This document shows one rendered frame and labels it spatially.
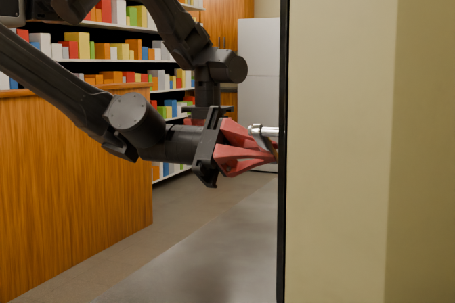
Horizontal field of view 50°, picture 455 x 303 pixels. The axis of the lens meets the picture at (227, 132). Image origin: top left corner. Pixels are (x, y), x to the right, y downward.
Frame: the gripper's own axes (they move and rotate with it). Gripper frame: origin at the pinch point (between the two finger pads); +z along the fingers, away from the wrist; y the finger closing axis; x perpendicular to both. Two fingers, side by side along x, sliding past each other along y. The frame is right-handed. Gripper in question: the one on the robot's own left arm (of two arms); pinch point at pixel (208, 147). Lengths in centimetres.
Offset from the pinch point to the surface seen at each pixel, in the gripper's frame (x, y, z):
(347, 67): -46, 39, -18
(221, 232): -9.7, 7.5, 16.0
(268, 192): 24.7, 5.7, 15.9
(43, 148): 116, -163, 29
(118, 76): 258, -215, -9
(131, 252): 171, -144, 109
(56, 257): 122, -164, 97
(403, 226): -44, 45, -1
